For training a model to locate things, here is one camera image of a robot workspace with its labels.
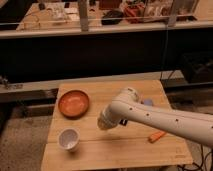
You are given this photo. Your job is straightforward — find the translucent white end effector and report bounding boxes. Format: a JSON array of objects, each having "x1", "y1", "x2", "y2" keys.
[{"x1": 97, "y1": 115, "x2": 114, "y2": 130}]

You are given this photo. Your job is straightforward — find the black bag on shelf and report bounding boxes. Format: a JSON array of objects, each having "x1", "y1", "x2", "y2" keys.
[{"x1": 101, "y1": 10, "x2": 123, "y2": 25}]

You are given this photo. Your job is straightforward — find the white cup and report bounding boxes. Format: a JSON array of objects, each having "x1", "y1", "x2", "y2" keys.
[{"x1": 58, "y1": 128, "x2": 79, "y2": 152}]

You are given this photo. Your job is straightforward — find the black striped rectangular block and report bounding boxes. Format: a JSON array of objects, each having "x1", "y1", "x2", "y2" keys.
[{"x1": 119, "y1": 119, "x2": 128, "y2": 126}]

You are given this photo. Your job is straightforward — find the black cable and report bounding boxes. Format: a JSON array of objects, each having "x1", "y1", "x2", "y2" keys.
[{"x1": 176, "y1": 143, "x2": 213, "y2": 171}]

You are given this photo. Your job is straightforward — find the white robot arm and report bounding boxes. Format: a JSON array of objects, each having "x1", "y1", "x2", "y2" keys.
[{"x1": 97, "y1": 87, "x2": 213, "y2": 149}]

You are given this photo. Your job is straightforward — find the metal clamp bracket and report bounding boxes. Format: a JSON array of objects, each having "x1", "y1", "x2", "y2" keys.
[{"x1": 0, "y1": 75, "x2": 23, "y2": 90}]

